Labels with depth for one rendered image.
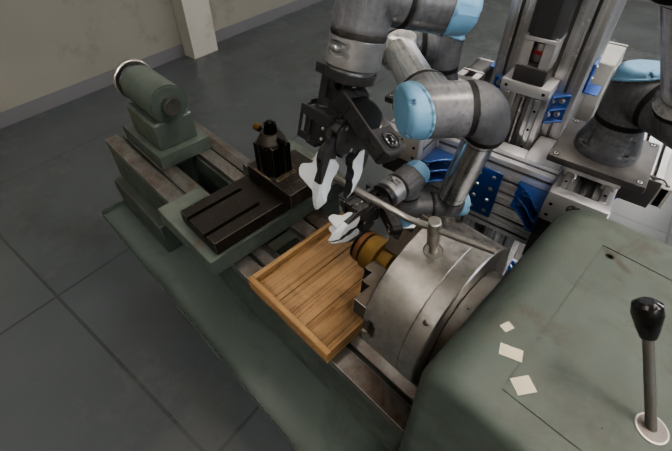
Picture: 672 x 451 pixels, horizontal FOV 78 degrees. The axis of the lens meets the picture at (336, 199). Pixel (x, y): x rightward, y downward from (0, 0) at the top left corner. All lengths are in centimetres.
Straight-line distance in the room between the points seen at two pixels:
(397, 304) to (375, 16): 46
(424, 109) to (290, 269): 58
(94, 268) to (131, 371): 70
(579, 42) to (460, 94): 54
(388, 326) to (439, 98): 44
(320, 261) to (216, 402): 100
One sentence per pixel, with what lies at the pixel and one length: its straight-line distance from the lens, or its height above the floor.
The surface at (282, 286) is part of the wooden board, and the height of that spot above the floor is 88.
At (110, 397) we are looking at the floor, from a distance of 215.
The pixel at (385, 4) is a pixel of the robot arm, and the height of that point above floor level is 163.
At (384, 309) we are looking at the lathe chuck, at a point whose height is 116.
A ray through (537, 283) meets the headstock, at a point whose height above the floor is 125.
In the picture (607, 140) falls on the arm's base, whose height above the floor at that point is 122.
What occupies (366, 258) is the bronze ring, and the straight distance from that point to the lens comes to 90.
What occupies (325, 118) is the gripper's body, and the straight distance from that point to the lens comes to 59.
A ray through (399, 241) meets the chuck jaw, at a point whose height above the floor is 114.
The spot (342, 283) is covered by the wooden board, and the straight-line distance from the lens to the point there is 112.
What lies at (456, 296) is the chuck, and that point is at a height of 122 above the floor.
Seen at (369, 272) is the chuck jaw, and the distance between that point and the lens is 88.
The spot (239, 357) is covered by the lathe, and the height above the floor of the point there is 54.
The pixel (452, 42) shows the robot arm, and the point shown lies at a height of 134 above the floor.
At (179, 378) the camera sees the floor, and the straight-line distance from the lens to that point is 208.
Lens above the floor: 179
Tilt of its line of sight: 42 degrees down
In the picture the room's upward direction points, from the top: straight up
